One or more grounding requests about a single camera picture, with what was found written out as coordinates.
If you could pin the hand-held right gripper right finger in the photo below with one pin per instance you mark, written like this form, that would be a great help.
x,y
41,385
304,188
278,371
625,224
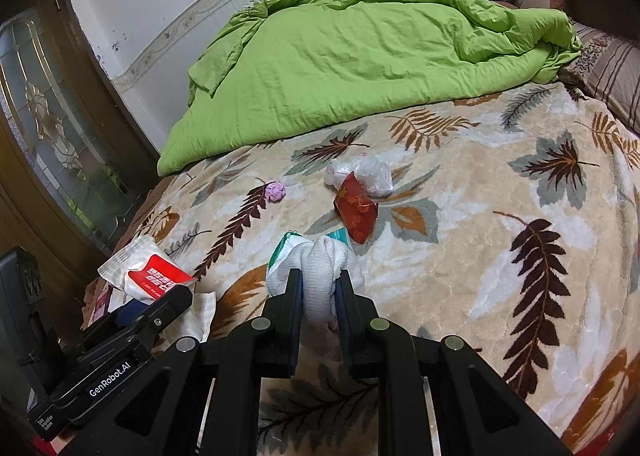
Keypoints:
x,y
341,296

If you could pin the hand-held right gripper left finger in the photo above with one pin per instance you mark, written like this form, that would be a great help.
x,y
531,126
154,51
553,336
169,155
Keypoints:
x,y
295,296

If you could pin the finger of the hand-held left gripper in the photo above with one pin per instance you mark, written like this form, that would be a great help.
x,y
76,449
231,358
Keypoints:
x,y
165,308

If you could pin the white packet with red label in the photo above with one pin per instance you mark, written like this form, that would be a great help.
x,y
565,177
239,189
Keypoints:
x,y
150,276

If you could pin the white paper towel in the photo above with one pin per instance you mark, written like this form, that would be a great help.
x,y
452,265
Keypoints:
x,y
320,266

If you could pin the red foil packet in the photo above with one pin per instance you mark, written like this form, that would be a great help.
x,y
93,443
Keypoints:
x,y
357,213

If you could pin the pink paper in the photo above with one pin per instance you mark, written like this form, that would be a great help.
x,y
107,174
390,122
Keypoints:
x,y
275,191

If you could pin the clear plastic bag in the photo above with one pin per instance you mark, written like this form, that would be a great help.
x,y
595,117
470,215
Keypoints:
x,y
372,176

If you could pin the small pink packet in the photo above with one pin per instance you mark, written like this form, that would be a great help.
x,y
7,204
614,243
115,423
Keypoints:
x,y
102,303

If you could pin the black plastic stand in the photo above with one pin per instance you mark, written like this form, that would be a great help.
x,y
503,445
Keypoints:
x,y
25,326

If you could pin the wooden glass panel door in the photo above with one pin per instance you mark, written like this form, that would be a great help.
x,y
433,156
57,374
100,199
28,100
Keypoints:
x,y
60,136

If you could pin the green quilt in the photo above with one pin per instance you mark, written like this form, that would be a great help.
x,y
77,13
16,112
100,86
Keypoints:
x,y
350,61

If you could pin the striped beige pillow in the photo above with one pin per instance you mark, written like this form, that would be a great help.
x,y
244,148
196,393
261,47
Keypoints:
x,y
610,66

